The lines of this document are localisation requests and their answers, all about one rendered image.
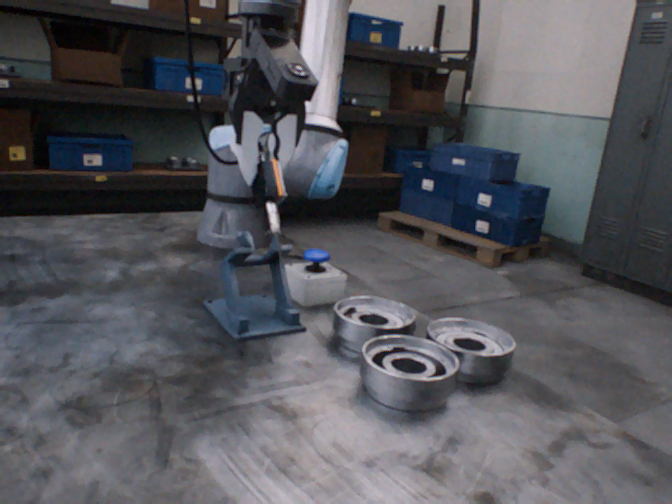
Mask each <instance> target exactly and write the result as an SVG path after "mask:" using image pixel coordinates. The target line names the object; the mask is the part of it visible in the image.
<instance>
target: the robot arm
mask: <svg viewBox="0 0 672 504"><path fill-rule="evenodd" d="M350 1H351V0H306V1H305V10H304V18H303V26H302V35H301V43H300V51H299V50H298V48H297V47H296V45H295V43H294V42H293V40H292V39H291V37H290V36H289V34H288V33H286V32H284V30H283V22H297V21H298V9H297V7H299V6H300V5H301V0H241V2H239V3H238V21H239V22H242V42H241V57H240V56H237V58H224V64H223V89H222V100H225V101H228V104H229V115H230V120H231V123H232V126H221V127H216V128H214V129H213V130H212V132H211V134H210V144H211V146H212V148H213V150H214V151H215V153H216V154H217V155H218V156H219V157H220V158H222V159H224V160H226V161H234V160H237V159H238V162H239V164H237V165H231V166H228V165H223V164H221V163H219V162H218V161H216V160H215V159H214V158H213V157H212V155H211V154H210V152H209V151H208V152H209V162H208V193H207V203H206V206H205V209H204V211H203V214H202V217H201V219H200V222H199V225H198V228H197V240H198V241H199V242H201V243H203V244H205V245H208V246H212V247H217V248H223V249H234V248H240V247H239V241H238V240H237V237H236V235H235V232H237V231H249V233H250V235H251V237H252V239H253V245H254V249H258V248H263V247H266V246H268V245H270V244H271V243H272V235H273V232H272V229H271V225H269V219H268V215H267V210H266V208H264V209H254V206H255V204H254V199H253V194H252V188H251V186H253V185H254V182H255V179H256V177H257V174H258V169H257V164H258V163H259V159H258V156H259V150H258V142H259V141H260V142H262V144H263V145H264V146H266V147H267V152H266V153H265V159H266V161H271V160H276V161H279V165H280V170H281V175H282V180H283V185H284V189H285V194H287V195H290V196H299V197H307V198H309V199H313V198H319V199H329V198H332V197H333V196H334V195H335V194H336V192H337V190H338V187H339V185H340V182H341V178H342V175H343V171H344V167H345V163H346V156H347V152H348V143H347V142H346V141H344V140H342V139H341V138H342V131H341V129H340V128H339V127H338V125H337V124H336V114H337V105H338V97H339V89H340V81H341V72H342V64H343V56H344V47H345V39H346V31H347V23H348V14H349V6H350ZM226 70H229V74H228V92H226ZM253 106H254V109H253ZM264 107H268V108H275V109H276V110H277V112H276V115H275V120H274V121H273V122H272V130H271V127H270V126H269V125H264V123H263V121H262V120H261V119H260V118H259V117H258V116H257V115H256V114H255V113H254V112H253V111H254V110H255V111H262V109H263V108H264ZM271 131H272V133H270V132H271Z"/></svg>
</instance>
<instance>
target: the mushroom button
mask: <svg viewBox="0 0 672 504"><path fill-rule="evenodd" d="M304 258H305V259H306V260H308V261H312V268H316V269H318V268H320V262H327V261H329V260H330V254H329V253H328V252H326V251H324V250H320V249H310V250H307V251H305V253H304Z"/></svg>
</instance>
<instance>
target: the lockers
mask: <svg viewBox="0 0 672 504"><path fill-rule="evenodd" d="M635 2H636V5H635V9H634V14H633V18H632V23H631V27H630V32H629V36H628V41H627V45H626V50H625V54H624V59H623V63H622V68H621V72H620V77H619V81H618V86H617V90H616V95H615V99H614V104H613V108H612V113H611V117H610V122H609V126H608V131H607V135H606V140H605V144H604V149H603V153H602V158H601V162H600V167H599V171H598V176H597V180H596V185H595V189H594V194H593V198H592V203H591V207H590V211H589V216H588V220H587V225H586V229H585V234H584V238H583V243H582V247H581V252H580V256H579V261H578V262H581V263H584V266H583V270H582V274H581V275H583V276H586V277H588V278H591V279H594V280H597V281H600V282H602V283H605V284H608V285H611V286H614V287H616V288H619V289H622V290H625V291H628V292H630V293H633V294H636V295H639V296H642V297H644V298H647V299H650V300H653V301H656V302H658V303H661V304H664V305H667V306H670V307H672V0H635ZM645 128H646V129H647V131H646V129H645ZM643 129H644V131H643ZM642 131H643V133H645V131H646V133H647V138H641V133H642Z"/></svg>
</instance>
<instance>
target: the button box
mask: <svg viewBox="0 0 672 504"><path fill-rule="evenodd" d="M285 269H286V274H287V279H288V284H289V289H290V294H291V299H293V300H294V301H295V302H297V303H298V304H299V305H301V306H302V307H303V308H309V307H316V306H323V305H331V304H336V303H337V302H338V301H340V300H342V299H345V290H346V280H347V275H346V274H344V273H343V272H341V271H339V270H337V269H336V268H334V267H332V266H330V265H329V264H327V263H325V262H320V268H318V269H316V268H312V263H301V264H290V265H285Z"/></svg>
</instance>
